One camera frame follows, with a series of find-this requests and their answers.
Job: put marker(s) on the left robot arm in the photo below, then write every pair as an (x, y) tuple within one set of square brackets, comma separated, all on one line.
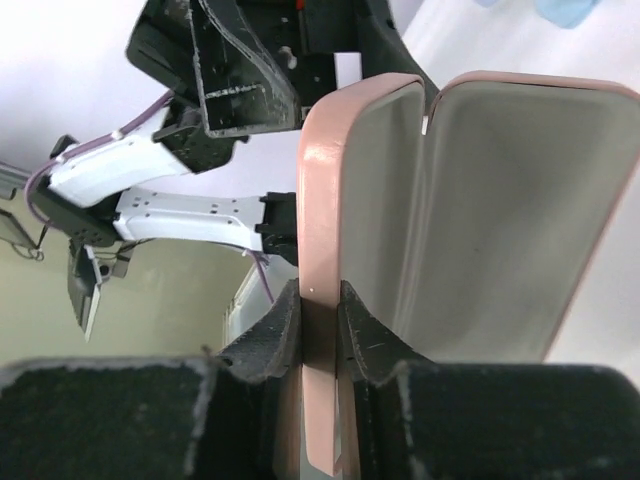
[(97, 194)]

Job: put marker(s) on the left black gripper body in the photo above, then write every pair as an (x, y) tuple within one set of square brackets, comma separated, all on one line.
[(304, 37)]

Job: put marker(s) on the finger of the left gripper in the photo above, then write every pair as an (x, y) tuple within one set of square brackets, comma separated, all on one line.
[(381, 46), (241, 88)]

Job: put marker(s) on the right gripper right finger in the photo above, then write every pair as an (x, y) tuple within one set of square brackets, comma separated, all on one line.
[(404, 416)]

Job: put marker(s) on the pink glasses case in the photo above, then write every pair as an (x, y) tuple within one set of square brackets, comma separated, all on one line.
[(466, 223)]

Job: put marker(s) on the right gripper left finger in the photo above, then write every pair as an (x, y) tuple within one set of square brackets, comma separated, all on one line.
[(235, 414)]

